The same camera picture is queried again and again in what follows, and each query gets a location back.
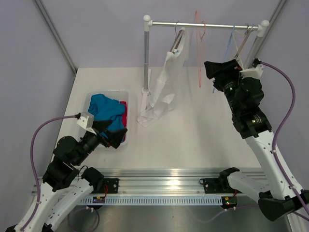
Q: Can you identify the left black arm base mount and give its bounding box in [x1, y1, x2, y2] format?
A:
[81, 167, 119, 194]

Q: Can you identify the white metal clothes rack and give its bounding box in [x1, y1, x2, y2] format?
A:
[140, 15, 270, 112]

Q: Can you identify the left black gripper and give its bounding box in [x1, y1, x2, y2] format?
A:
[73, 119, 127, 166]

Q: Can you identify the clear plastic basket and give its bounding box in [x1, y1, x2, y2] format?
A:
[77, 91, 128, 150]

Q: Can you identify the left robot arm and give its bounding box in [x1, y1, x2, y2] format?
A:
[7, 113, 127, 232]

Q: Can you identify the wooden hanger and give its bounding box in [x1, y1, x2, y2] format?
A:
[232, 26, 253, 61]

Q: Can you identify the red t shirt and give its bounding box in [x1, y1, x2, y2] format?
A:
[119, 101, 127, 128]

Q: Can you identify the white t shirt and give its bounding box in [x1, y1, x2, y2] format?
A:
[137, 29, 190, 128]

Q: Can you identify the pink wire hanger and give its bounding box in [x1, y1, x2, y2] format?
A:
[195, 10, 206, 88]

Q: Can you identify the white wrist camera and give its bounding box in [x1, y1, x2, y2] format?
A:
[239, 58, 264, 79]
[77, 112, 96, 134]

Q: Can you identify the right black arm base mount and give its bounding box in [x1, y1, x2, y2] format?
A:
[199, 167, 240, 194]

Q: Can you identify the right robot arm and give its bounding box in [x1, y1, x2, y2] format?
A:
[203, 58, 309, 221]

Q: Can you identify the blue t shirt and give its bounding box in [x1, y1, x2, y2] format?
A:
[88, 94, 125, 140]

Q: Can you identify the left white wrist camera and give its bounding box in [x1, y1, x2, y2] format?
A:
[77, 112, 96, 134]

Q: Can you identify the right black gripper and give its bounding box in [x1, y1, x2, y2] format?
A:
[204, 59, 246, 114]

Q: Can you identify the white slotted cable duct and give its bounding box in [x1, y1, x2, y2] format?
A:
[78, 196, 223, 206]

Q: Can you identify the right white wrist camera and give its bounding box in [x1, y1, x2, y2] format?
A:
[239, 58, 264, 79]

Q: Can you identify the aluminium rail frame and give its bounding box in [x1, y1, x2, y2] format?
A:
[98, 168, 222, 196]

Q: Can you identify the light blue wire hanger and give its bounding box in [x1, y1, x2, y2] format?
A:
[212, 25, 239, 94]

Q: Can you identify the grey hanger with white shirt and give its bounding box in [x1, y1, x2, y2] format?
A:
[170, 27, 186, 54]

